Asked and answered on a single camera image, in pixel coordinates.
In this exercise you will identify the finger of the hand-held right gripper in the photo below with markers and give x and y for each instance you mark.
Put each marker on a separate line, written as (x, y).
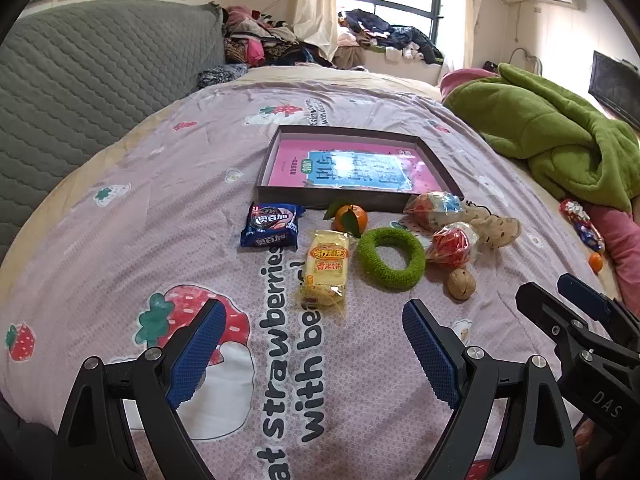
(545, 310)
(582, 295)

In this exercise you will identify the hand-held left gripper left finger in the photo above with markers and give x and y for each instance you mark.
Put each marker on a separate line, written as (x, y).
(200, 350)

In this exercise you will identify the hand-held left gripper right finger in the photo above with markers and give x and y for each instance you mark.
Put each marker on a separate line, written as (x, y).
(430, 355)

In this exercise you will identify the walnut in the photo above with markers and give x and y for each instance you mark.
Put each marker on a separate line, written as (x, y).
(461, 284)

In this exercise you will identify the red toy egg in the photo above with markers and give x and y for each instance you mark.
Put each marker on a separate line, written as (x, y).
(450, 247)

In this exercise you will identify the yellow rice cracker packet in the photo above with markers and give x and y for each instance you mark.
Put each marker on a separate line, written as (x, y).
(325, 270)

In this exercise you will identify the blue cookie packet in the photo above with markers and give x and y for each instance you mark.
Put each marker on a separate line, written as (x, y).
(272, 225)

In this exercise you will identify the blue toy egg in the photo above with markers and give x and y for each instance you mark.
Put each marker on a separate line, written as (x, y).
(435, 207)

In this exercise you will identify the tangerine with leaf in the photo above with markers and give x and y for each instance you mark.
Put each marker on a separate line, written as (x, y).
(345, 220)

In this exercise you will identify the dark cardboard box tray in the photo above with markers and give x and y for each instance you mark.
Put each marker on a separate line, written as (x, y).
(350, 203)

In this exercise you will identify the person's right hand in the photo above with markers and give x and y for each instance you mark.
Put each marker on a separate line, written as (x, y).
(587, 442)

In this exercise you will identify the small tangerine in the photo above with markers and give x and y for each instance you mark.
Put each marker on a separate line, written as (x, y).
(596, 262)

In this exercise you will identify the small blue snack packet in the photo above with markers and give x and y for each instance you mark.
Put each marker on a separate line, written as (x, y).
(590, 237)

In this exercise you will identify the red candy bag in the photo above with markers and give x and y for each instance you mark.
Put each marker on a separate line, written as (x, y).
(575, 212)

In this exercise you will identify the green fleece blanket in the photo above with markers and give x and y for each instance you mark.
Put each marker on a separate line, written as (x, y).
(550, 130)

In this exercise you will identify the pink strawberry printed bedsheet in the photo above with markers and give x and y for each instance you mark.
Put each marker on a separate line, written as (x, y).
(150, 160)

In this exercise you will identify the black television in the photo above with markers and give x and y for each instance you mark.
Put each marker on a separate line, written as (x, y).
(615, 85)

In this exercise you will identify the dark floral cloth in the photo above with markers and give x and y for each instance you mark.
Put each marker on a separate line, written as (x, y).
(220, 76)

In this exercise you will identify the grey quilted headboard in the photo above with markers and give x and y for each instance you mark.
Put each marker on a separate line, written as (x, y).
(100, 85)

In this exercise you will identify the beige bed sheet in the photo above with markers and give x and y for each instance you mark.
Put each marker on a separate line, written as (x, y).
(325, 77)

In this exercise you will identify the cream curtain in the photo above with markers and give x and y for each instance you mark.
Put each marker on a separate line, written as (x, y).
(470, 10)
(315, 0)

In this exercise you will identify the pile of mixed clothes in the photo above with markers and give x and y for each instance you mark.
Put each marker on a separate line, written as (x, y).
(260, 35)

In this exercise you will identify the dark clothes on windowsill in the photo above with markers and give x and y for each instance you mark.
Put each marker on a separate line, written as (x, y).
(380, 30)

